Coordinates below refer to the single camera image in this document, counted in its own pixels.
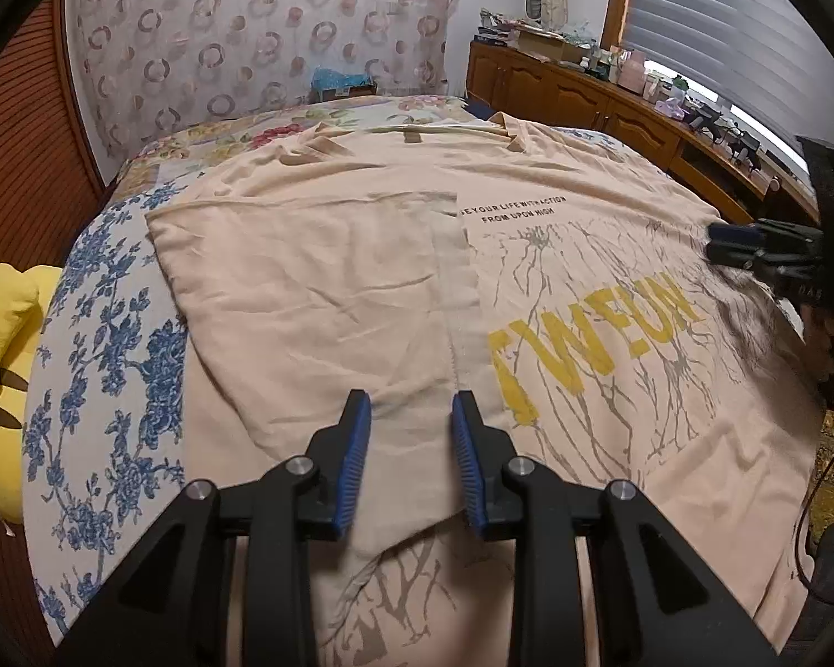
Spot black cable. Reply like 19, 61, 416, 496
792, 417, 834, 585

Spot grey window blind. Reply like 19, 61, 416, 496
625, 0, 834, 175

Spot ring-patterned curtain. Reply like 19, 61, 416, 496
62, 0, 470, 185

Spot wooden cabinet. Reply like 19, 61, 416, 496
465, 40, 821, 223

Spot brown slatted wooden panel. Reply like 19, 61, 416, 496
0, 0, 105, 272

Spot colourful floral pillow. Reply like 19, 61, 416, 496
115, 92, 488, 188

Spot blue tissue box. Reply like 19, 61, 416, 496
311, 68, 378, 102

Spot pink box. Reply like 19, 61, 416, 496
618, 48, 647, 91

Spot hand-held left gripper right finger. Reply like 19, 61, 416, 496
449, 390, 786, 667

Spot cardboard box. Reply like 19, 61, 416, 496
518, 26, 565, 61

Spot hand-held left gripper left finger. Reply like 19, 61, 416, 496
56, 389, 374, 667

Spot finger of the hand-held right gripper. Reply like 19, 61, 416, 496
709, 220, 825, 251
707, 242, 817, 280

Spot yellow plush toy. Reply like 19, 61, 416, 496
0, 262, 63, 525

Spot beige printed t-shirt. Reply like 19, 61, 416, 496
143, 111, 817, 667

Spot blue floral blanket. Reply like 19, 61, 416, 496
21, 126, 627, 647

